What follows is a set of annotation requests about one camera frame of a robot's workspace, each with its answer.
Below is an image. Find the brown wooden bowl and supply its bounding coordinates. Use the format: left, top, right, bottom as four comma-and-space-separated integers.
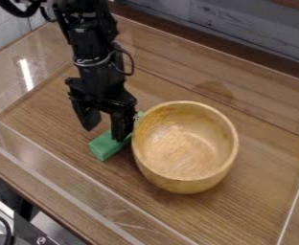
133, 100, 240, 194

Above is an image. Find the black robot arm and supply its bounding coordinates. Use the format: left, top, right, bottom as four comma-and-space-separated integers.
0, 0, 137, 142

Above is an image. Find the black cable lower left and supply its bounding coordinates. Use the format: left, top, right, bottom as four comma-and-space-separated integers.
0, 212, 16, 245

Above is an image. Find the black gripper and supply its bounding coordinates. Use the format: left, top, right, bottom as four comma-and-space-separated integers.
66, 58, 137, 142

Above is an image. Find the clear acrylic tray wall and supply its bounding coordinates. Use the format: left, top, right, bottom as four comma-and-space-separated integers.
0, 16, 299, 245

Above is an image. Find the black metal bracket with bolt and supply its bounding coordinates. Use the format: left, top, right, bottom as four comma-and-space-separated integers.
15, 214, 59, 245

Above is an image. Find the green rectangular block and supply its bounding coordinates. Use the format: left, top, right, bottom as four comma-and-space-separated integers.
88, 130, 134, 162

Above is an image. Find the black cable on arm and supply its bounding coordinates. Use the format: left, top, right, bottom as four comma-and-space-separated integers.
110, 42, 137, 77

